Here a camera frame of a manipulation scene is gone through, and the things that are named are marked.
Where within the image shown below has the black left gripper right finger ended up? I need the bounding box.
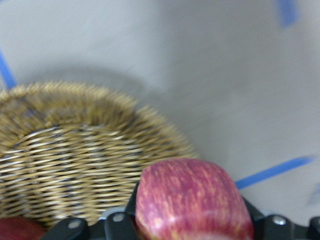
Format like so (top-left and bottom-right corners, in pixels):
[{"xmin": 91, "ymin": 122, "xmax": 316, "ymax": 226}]
[{"xmin": 243, "ymin": 198, "xmax": 320, "ymax": 240}]

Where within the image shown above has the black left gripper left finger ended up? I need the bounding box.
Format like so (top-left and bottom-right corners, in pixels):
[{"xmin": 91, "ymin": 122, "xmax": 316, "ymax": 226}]
[{"xmin": 42, "ymin": 184, "xmax": 139, "ymax": 240}]

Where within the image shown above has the red yellow apple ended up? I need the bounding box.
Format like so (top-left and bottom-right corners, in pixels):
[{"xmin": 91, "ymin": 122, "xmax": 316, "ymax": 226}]
[{"xmin": 135, "ymin": 158, "xmax": 254, "ymax": 240}]

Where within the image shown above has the wicker basket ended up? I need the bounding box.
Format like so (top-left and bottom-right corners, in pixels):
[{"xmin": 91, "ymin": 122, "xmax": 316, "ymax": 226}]
[{"xmin": 0, "ymin": 82, "xmax": 199, "ymax": 228}]

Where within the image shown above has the dark red apple in basket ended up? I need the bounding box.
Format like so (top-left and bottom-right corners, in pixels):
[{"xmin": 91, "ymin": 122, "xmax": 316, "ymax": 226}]
[{"xmin": 0, "ymin": 216, "xmax": 46, "ymax": 240}]

